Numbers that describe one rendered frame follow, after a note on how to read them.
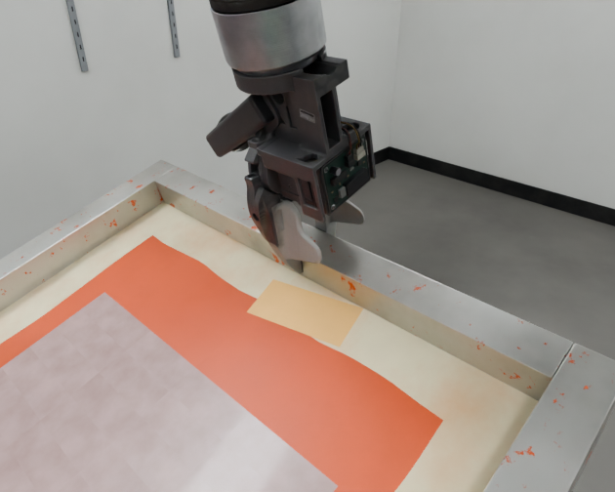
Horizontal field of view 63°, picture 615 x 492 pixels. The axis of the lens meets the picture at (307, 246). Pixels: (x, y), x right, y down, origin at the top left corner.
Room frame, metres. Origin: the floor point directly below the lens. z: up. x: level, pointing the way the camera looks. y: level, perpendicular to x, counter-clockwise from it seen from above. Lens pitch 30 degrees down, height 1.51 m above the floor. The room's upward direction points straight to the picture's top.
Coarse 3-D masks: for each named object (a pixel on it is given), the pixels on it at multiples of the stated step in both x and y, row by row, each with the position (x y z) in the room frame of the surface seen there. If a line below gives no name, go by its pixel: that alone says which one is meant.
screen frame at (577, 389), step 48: (144, 192) 0.59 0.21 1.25; (192, 192) 0.56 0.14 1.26; (48, 240) 0.51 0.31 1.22; (96, 240) 0.54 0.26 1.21; (240, 240) 0.50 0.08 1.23; (336, 240) 0.43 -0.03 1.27; (0, 288) 0.45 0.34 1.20; (336, 288) 0.39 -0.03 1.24; (384, 288) 0.36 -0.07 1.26; (432, 288) 0.35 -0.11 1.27; (432, 336) 0.32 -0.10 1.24; (480, 336) 0.29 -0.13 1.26; (528, 336) 0.29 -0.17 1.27; (528, 384) 0.26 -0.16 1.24; (576, 384) 0.24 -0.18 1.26; (528, 432) 0.22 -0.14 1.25; (576, 432) 0.21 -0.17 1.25; (528, 480) 0.19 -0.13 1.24; (576, 480) 0.20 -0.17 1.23
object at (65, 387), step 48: (144, 240) 0.53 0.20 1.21; (96, 288) 0.46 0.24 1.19; (144, 288) 0.45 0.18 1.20; (192, 288) 0.44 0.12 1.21; (48, 336) 0.40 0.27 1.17; (96, 336) 0.39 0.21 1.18; (144, 336) 0.38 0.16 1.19; (192, 336) 0.37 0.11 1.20; (0, 384) 0.35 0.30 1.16; (48, 384) 0.34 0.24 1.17; (96, 384) 0.33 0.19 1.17; (144, 384) 0.32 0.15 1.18; (0, 432) 0.29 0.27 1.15; (48, 432) 0.29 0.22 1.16; (96, 432) 0.28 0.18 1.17; (0, 480) 0.25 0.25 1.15; (48, 480) 0.25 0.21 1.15
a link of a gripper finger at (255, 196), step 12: (252, 180) 0.39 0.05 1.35; (252, 192) 0.39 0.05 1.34; (264, 192) 0.39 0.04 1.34; (252, 204) 0.39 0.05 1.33; (264, 204) 0.39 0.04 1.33; (276, 204) 0.40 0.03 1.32; (252, 216) 0.39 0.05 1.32; (264, 216) 0.39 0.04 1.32; (264, 228) 0.39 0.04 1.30; (276, 240) 0.40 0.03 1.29
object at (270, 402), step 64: (256, 320) 0.38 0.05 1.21; (192, 384) 0.32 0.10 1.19; (256, 384) 0.31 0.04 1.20; (320, 384) 0.30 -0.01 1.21; (384, 384) 0.29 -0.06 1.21; (128, 448) 0.27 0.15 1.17; (192, 448) 0.26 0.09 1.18; (256, 448) 0.25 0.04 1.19; (320, 448) 0.25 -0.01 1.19; (384, 448) 0.24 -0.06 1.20
